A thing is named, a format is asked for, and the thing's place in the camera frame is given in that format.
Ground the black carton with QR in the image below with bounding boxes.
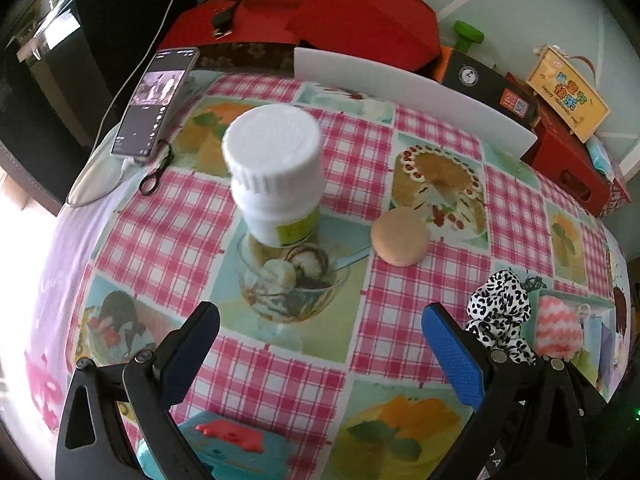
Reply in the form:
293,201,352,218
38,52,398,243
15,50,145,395
433,47,537,128

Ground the smartphone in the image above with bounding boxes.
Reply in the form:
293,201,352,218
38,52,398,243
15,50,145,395
111,47,200,162

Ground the green dumbbell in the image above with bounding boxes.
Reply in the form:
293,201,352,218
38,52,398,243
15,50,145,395
454,21,485,53

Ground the blue wet wipes pack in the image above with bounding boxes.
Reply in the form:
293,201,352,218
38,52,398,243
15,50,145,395
585,134,615,182

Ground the red gift box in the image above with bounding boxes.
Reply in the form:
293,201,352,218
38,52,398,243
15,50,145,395
522,101,610,217

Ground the teal box lid tray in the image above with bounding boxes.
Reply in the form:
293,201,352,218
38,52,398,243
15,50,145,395
521,289,623,400

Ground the pink white striped fluffy towel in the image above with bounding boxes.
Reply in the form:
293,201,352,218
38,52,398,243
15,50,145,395
534,295,584,361

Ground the blue face mask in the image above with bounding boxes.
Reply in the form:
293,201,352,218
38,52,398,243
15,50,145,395
573,304,611,385

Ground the wooden children's day box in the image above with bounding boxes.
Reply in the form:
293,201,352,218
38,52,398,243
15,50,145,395
526,44,611,143

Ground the purple wipes packet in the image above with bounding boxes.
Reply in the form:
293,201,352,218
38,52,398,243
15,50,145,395
599,324,615,382

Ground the black cabinet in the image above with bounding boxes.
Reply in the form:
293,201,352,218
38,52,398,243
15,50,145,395
1,0,196,214

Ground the white pill bottle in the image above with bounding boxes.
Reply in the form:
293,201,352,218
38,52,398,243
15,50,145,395
221,104,326,247

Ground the white charging cable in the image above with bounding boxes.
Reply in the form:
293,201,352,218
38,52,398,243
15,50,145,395
89,0,189,158

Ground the leopard print scrunchie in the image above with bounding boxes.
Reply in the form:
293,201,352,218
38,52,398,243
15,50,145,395
465,269,536,364

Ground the large red bag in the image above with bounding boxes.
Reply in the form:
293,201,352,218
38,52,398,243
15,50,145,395
160,0,440,72

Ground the black hair tie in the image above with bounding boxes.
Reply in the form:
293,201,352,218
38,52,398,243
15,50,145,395
138,140,177,198

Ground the white foam board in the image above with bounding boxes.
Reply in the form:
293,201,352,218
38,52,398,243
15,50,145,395
294,47,537,158

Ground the beige makeup sponge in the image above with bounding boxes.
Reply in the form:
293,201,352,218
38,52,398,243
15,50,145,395
370,207,431,268

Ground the teal heart toy case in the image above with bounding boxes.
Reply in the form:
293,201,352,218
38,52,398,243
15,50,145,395
137,412,291,479

